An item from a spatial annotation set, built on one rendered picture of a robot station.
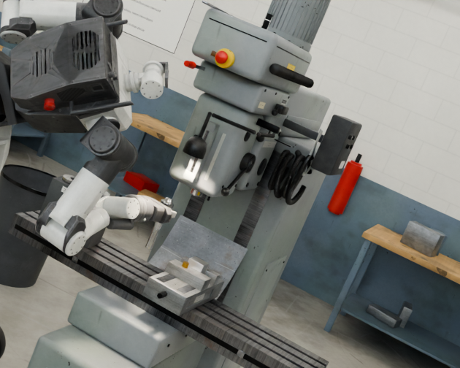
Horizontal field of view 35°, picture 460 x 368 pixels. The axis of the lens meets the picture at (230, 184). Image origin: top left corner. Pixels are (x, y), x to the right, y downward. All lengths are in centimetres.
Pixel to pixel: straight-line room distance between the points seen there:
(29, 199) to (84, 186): 230
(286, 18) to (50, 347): 138
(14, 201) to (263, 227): 190
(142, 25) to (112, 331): 530
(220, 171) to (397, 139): 429
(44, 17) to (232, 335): 117
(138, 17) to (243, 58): 527
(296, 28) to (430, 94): 403
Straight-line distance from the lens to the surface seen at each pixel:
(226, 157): 240
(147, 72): 213
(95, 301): 248
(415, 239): 607
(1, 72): 219
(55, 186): 269
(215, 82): 239
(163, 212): 238
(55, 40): 208
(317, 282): 680
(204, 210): 293
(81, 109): 206
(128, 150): 204
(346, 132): 259
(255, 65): 225
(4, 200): 439
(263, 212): 285
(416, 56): 663
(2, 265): 448
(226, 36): 229
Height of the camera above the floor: 180
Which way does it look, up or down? 10 degrees down
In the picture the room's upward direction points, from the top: 23 degrees clockwise
